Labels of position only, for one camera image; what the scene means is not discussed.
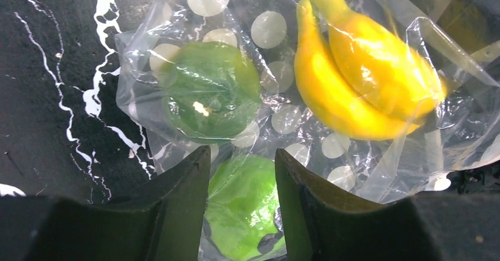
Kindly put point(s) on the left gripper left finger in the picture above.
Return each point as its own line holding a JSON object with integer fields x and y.
{"x": 161, "y": 220}

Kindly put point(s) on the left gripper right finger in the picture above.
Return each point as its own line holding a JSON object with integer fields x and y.
{"x": 322, "y": 221}

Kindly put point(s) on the yellow fake banana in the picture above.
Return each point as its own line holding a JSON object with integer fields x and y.
{"x": 357, "y": 77}

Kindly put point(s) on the clear zip top bag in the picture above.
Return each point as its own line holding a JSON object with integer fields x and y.
{"x": 460, "y": 38}

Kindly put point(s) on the green yellow fake lemon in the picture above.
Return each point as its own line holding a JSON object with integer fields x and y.
{"x": 212, "y": 90}

